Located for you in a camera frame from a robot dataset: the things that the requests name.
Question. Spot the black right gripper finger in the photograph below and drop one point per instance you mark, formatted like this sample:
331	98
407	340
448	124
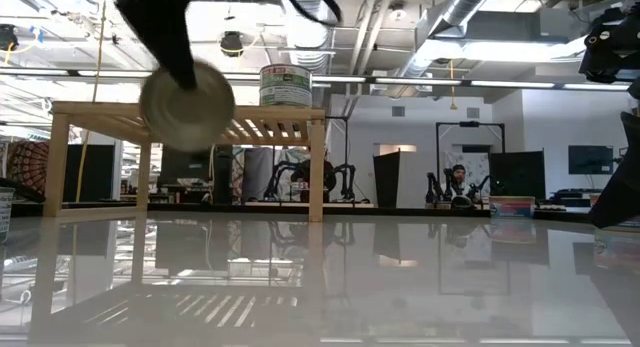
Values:
625	187

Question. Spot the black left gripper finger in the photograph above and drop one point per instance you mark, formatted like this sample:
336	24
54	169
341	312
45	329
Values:
160	32

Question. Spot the black background robot arm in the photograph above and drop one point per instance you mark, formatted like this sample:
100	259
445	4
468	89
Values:
432	187
345	179

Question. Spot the light wooden slatted shelf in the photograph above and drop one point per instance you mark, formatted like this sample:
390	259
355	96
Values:
57	162

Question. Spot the black keyboard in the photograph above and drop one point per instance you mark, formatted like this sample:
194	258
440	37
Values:
580	192

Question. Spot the large black panel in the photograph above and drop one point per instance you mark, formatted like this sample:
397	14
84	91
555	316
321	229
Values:
517	172

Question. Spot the dark desk monitor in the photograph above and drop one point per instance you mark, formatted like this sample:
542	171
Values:
182	167

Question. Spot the black ceiling device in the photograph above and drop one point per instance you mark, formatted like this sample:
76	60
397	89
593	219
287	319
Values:
9	37

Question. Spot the black cabinet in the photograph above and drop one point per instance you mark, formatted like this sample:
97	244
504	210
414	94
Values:
90	177

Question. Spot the person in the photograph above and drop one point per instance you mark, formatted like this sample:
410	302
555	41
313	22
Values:
459	173

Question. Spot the red patterned tapestry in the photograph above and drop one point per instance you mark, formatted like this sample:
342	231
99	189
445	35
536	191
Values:
27	167

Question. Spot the ceiling light strip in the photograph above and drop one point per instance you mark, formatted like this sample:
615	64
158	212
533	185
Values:
420	81

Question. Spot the black standing board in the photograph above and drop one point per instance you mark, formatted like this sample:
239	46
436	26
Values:
387	179

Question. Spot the dark wall monitor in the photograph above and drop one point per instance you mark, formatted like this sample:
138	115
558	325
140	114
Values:
590	159

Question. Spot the black dome camera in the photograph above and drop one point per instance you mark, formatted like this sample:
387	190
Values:
232	44

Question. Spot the white wall poster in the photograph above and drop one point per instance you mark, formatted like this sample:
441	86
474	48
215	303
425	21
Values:
480	159

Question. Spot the ribbed silver ceiling duct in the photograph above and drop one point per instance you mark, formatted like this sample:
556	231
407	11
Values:
310	47

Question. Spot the black metal stand frame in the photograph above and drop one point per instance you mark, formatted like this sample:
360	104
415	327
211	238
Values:
346	152
470	123

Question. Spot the smooth silver ceiling duct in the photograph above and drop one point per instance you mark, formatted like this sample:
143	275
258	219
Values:
450	17

